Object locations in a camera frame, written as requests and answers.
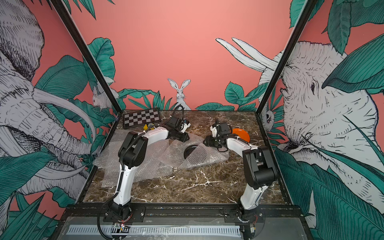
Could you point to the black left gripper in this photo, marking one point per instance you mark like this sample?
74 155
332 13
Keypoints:
185 136

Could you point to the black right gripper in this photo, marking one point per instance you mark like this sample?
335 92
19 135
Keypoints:
209 141

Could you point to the orange dinner plate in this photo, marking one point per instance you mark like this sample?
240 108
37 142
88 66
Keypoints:
242 134

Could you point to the bubble plate bundle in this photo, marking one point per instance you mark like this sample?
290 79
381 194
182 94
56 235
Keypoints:
201 156

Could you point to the black dinner plate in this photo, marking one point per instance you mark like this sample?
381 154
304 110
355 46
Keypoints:
189 150

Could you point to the pink bubble bundle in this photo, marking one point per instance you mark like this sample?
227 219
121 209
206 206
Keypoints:
150 168

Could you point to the clear bubble wrap sheet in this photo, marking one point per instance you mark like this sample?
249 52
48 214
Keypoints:
108 158

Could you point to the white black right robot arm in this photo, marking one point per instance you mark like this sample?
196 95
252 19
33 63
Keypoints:
259 167

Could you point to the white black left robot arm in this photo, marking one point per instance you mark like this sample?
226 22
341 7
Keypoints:
133 151

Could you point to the small yellow toy block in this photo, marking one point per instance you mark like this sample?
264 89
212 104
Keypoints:
146 127

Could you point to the black white chessboard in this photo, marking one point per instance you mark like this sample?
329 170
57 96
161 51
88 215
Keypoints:
141 118

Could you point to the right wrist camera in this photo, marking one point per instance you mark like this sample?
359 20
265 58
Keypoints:
214 131

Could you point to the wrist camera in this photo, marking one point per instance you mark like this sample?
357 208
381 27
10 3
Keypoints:
214 131
185 126

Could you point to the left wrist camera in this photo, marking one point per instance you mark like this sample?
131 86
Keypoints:
185 126

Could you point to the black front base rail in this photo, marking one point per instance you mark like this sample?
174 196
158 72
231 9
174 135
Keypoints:
231 213

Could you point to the white slotted cable duct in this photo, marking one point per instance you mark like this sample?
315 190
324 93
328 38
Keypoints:
152 230

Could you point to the black right frame post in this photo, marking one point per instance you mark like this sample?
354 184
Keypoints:
297 31

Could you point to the black frame post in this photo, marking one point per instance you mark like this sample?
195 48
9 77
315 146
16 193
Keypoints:
297 31
63 13

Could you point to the black left frame post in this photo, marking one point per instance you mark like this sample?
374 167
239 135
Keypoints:
63 13

